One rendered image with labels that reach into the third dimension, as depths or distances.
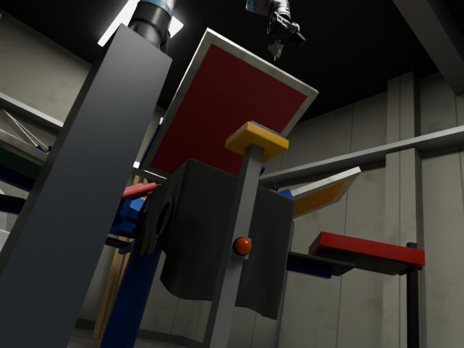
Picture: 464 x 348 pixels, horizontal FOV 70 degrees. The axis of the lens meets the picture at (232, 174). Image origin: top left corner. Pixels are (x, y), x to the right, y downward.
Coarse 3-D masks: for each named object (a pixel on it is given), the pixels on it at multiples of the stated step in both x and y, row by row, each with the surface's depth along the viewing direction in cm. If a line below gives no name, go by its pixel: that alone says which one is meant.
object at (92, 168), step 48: (144, 48) 99; (96, 96) 86; (144, 96) 96; (96, 144) 84; (48, 192) 75; (96, 192) 82; (48, 240) 73; (96, 240) 80; (0, 288) 66; (48, 288) 72; (0, 336) 65; (48, 336) 70
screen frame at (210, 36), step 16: (208, 32) 134; (208, 48) 138; (224, 48) 139; (240, 48) 139; (192, 64) 142; (256, 64) 144; (192, 80) 146; (288, 80) 149; (176, 96) 150; (176, 112) 155; (160, 128) 160; (288, 128) 165; (144, 160) 171; (160, 176) 178
